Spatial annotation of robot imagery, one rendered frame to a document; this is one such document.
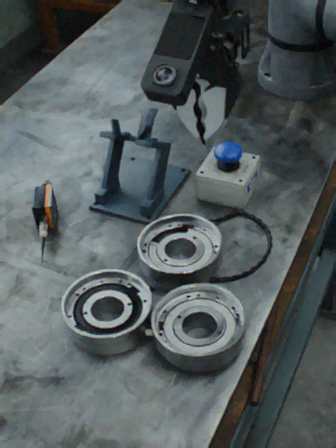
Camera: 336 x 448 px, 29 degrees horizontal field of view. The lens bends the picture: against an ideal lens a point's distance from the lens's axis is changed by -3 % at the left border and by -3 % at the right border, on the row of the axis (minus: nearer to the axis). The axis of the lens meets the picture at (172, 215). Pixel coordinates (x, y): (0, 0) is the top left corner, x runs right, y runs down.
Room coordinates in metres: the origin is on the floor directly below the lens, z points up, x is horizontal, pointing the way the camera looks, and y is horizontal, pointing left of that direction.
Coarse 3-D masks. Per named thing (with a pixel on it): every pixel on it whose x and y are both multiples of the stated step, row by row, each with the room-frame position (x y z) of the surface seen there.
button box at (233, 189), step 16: (208, 160) 0.76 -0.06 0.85; (240, 160) 0.75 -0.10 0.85; (256, 160) 0.75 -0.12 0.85; (208, 176) 0.72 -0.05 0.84; (224, 176) 0.72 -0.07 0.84; (240, 176) 0.71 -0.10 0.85; (256, 176) 0.74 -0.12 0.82; (208, 192) 0.72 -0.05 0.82; (224, 192) 0.71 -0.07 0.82; (240, 192) 0.70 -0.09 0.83; (240, 208) 0.70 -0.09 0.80
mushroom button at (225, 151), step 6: (222, 144) 0.75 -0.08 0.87; (228, 144) 0.75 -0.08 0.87; (234, 144) 0.75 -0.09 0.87; (216, 150) 0.74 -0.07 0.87; (222, 150) 0.74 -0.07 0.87; (228, 150) 0.74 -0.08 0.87; (234, 150) 0.73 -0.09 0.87; (240, 150) 0.74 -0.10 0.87; (216, 156) 0.73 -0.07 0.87; (222, 156) 0.73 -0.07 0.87; (228, 156) 0.72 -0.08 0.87; (234, 156) 0.72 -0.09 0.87; (240, 156) 0.73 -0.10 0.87; (228, 162) 0.73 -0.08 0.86
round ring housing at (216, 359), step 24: (192, 288) 0.53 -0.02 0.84; (216, 288) 0.52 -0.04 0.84; (168, 312) 0.50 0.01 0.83; (192, 312) 0.50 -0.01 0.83; (216, 312) 0.49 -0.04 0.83; (240, 312) 0.49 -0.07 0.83; (216, 336) 0.46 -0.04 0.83; (240, 336) 0.45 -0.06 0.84; (168, 360) 0.44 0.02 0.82; (192, 360) 0.43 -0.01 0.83; (216, 360) 0.43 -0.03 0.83
